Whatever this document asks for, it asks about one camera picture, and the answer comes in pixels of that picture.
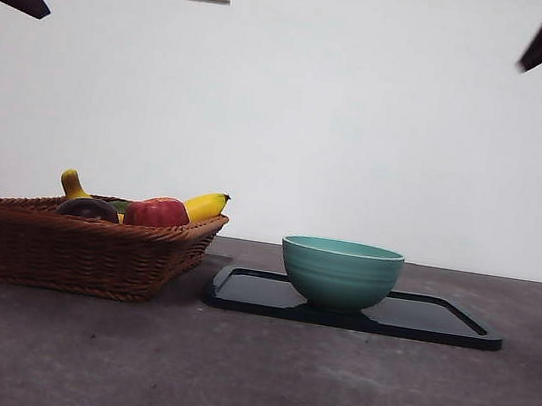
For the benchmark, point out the dark purple plum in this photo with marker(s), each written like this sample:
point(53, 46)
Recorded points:
point(88, 210)

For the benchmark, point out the teal bowl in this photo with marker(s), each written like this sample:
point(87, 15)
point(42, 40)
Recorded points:
point(339, 278)

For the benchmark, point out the green fruit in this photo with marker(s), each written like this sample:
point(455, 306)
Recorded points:
point(119, 205)

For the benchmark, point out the red apple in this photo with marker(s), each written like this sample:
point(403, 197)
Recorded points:
point(156, 212)

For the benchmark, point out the brown wicker basket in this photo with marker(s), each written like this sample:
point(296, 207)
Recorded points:
point(76, 256)

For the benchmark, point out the yellow banana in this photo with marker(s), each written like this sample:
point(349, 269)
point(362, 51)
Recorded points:
point(205, 206)

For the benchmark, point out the black tray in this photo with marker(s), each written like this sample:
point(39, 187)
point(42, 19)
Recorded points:
point(248, 293)

